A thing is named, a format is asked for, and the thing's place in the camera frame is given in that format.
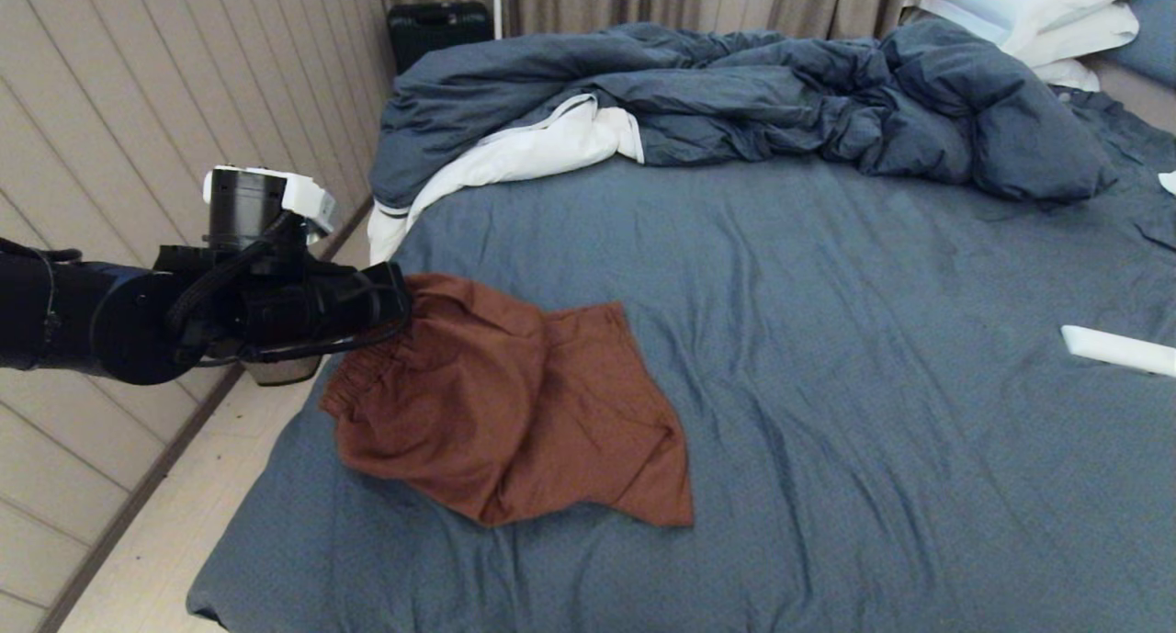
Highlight brown drawstring shorts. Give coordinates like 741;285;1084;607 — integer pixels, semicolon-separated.
320;273;695;528

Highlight bronze trash bin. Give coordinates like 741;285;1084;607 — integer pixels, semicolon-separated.
241;356;324;388

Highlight black suitcase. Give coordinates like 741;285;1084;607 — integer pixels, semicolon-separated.
387;3;494;75

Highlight crumpled blue duvet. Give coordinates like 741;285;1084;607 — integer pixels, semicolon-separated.
371;17;1120;216

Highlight blue bed sheet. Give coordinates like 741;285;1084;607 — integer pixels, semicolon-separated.
186;89;1176;633

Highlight flat white rectangular object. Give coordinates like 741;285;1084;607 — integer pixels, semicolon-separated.
1062;325;1176;379

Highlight beige headboard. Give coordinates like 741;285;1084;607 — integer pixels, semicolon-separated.
1082;59;1176;136

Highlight blue pillow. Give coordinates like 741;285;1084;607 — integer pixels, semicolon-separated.
1104;0;1176;90

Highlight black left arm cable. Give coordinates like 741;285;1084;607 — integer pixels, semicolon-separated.
0;212;413;366

